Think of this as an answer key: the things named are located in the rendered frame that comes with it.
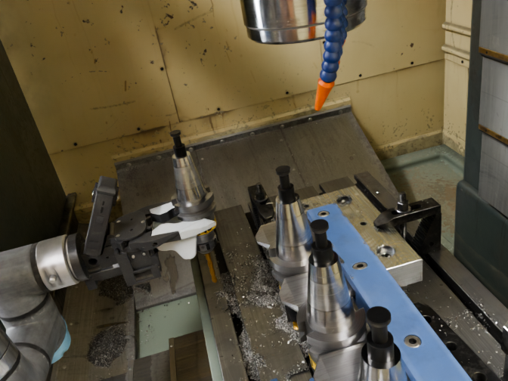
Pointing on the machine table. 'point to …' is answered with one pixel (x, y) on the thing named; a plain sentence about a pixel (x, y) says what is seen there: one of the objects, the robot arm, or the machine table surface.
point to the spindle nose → (293, 20)
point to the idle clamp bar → (457, 347)
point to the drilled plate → (395, 267)
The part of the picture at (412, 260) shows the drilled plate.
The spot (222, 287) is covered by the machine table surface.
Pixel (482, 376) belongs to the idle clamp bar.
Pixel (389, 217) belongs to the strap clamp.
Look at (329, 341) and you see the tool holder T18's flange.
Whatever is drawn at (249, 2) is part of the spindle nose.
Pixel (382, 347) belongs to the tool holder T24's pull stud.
